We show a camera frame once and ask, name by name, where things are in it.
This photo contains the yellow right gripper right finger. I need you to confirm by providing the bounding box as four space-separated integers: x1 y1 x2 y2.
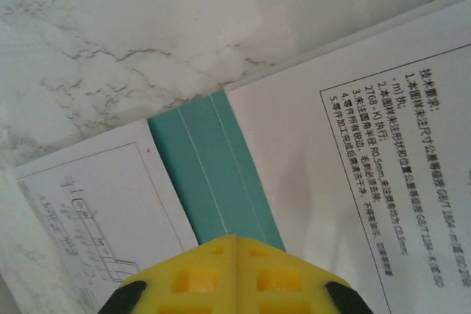
235 235 375 314

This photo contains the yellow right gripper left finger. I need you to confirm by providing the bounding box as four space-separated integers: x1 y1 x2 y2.
96 234 238 314

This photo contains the drawing sheet with text notes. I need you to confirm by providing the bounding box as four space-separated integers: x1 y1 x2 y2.
227 0 471 314

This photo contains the teal plastic folder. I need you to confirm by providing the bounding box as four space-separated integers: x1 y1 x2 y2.
146 88 287 253

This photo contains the drawing sheet with red stamp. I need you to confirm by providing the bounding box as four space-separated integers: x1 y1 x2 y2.
0 118 202 314

